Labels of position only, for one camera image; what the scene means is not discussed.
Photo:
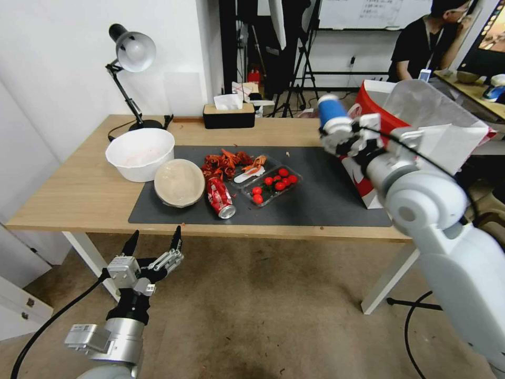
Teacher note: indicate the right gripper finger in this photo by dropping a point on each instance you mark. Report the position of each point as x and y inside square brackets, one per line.
[339, 146]
[337, 126]

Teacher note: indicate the beige bowl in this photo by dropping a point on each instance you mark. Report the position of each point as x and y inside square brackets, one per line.
[468, 77]

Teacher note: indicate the crushed red cola can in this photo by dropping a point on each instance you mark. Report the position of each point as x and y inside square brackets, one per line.
[219, 197]

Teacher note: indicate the dark grey table mat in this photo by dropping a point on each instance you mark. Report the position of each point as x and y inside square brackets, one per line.
[315, 189]

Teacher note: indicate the red white delivery bag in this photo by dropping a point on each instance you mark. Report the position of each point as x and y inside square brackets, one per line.
[434, 114]

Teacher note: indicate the blue white gadget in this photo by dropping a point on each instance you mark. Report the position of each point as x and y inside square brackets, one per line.
[495, 89]

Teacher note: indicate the white cabinet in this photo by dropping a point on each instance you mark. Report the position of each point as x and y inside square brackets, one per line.
[19, 284]

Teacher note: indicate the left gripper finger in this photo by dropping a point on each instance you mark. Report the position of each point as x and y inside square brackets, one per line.
[173, 252]
[131, 244]

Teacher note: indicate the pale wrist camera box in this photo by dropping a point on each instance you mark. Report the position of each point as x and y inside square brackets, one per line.
[369, 124]
[123, 271]

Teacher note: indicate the person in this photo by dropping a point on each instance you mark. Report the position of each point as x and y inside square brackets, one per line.
[426, 39]

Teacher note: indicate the white tissue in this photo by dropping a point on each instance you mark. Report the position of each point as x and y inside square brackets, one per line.
[228, 102]

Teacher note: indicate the wooden table white legs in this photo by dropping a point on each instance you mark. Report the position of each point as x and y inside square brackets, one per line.
[71, 185]

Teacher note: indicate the computer monitor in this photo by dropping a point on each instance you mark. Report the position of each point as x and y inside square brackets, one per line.
[487, 35]

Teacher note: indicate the large white bowl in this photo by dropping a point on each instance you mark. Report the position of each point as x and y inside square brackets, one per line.
[140, 156]

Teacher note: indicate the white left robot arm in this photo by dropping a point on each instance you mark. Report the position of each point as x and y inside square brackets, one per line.
[114, 343]

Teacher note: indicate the round lidded paper bowl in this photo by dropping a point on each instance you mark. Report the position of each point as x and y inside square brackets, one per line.
[179, 183]

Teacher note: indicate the black tripod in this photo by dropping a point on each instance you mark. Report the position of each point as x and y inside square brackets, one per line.
[302, 67]

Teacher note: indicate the blue cylinder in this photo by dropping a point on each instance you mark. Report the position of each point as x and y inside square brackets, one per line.
[333, 108]

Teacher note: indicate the orange crayfish shell piece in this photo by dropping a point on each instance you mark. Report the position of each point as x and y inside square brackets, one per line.
[257, 162]

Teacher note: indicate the black desk lamp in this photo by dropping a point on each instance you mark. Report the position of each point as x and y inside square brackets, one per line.
[132, 51]

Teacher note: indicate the red crayfish shell pile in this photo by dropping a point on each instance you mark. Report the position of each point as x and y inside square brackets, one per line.
[223, 164]

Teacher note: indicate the whiteboard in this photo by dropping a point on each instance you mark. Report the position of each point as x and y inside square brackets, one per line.
[375, 14]

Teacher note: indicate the black tissue box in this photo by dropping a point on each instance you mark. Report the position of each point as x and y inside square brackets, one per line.
[229, 117]

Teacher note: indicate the wooden side desk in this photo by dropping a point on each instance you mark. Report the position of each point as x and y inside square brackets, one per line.
[473, 92]

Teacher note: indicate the clear disposable takeout box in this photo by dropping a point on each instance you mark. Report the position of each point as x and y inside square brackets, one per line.
[272, 185]

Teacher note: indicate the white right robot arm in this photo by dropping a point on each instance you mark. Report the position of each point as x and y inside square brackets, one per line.
[446, 237]

